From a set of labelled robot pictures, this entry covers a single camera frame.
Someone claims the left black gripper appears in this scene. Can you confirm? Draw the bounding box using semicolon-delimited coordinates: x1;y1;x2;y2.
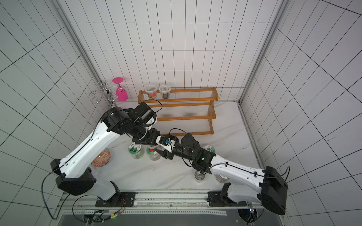
129;121;161;147

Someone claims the small clear seed container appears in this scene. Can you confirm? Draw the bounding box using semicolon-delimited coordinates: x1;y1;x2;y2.
194;171;205;182
149;145;165;152
159;84;171;99
145;85;157;99

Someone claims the orange wooden three-tier shelf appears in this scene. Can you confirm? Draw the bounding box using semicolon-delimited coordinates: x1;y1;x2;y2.
138;88;219;135

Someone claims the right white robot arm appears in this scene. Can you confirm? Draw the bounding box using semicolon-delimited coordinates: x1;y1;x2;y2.
156;133;288;215

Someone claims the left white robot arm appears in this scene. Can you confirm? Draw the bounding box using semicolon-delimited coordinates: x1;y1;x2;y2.
51;102;160;201

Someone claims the jar with strawberry lid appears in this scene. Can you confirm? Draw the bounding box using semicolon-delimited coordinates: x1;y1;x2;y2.
147;147;161;161

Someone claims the pink plastic wine glass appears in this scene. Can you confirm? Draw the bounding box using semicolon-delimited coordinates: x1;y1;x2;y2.
112;77;128;102

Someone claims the jar with green tree lid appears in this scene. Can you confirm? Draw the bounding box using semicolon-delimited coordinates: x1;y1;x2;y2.
128;143;144;160

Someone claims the chrome glass holder stand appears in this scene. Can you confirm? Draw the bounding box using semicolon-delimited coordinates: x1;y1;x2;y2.
88;81;117;108

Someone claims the jar with pink flower lid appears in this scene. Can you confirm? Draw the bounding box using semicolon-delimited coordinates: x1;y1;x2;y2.
215;174;229;184

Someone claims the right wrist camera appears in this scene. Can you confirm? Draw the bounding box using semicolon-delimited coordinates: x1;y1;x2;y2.
160;137;175;153

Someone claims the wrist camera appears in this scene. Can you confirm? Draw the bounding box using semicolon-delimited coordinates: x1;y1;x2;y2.
160;137;175;153
145;118;157;130

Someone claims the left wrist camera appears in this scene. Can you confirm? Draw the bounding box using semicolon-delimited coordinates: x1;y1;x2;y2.
145;118;157;130

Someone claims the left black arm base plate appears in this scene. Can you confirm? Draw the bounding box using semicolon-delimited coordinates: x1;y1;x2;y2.
95;192;136;208

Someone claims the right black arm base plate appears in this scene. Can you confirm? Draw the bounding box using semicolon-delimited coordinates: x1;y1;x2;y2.
206;191;247;207

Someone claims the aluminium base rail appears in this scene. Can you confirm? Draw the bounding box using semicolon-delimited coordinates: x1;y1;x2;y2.
50;190;292;226

